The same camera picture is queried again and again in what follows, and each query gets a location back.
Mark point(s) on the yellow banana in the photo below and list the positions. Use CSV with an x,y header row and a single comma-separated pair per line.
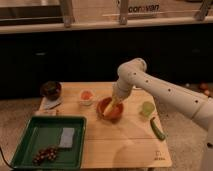
x,y
109,111

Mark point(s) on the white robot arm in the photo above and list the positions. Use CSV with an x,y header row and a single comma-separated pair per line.
x,y
196,106

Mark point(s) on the red bowl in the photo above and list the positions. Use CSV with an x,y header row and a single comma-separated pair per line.
x,y
102,105

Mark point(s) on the dark brown bowl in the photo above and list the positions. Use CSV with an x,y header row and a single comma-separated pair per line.
x,y
51,90

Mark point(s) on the white cup orange inside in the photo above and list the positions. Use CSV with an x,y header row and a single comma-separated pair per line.
x,y
86,97

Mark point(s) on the light green cup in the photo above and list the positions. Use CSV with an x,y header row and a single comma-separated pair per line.
x,y
147,109

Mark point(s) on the wooden folding table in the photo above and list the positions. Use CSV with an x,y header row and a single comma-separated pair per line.
x,y
128,143

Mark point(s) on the grey knife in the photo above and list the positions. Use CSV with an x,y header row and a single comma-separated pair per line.
x,y
51,104

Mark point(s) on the grey sponge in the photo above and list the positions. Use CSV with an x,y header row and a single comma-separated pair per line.
x,y
66,139

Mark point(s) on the green cucumber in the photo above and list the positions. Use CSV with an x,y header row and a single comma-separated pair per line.
x,y
158,133

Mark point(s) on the green tray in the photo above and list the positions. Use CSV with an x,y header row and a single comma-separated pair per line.
x,y
45,131

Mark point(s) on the bunch of red grapes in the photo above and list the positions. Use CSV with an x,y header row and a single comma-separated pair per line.
x,y
49,154

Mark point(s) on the bottles on floor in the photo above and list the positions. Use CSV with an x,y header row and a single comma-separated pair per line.
x,y
201,88

